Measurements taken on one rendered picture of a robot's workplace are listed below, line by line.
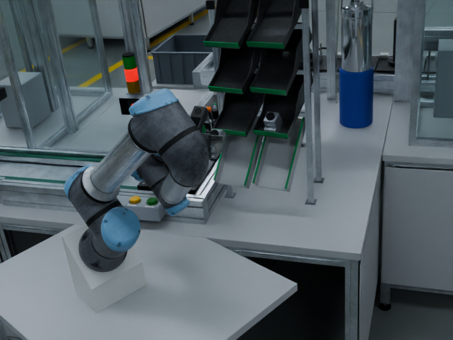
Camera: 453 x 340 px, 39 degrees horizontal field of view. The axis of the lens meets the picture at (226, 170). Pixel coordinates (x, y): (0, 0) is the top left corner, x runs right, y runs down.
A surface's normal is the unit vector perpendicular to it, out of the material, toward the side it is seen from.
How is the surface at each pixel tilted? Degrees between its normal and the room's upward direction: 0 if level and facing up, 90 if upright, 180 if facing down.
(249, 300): 0
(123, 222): 54
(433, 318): 0
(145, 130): 88
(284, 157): 45
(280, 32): 25
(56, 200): 90
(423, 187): 90
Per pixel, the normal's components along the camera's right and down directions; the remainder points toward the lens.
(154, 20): 0.91, 0.12
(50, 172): -0.09, -0.88
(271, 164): -0.39, -0.30
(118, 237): 0.49, -0.27
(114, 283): 0.66, 0.30
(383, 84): -0.29, 0.48
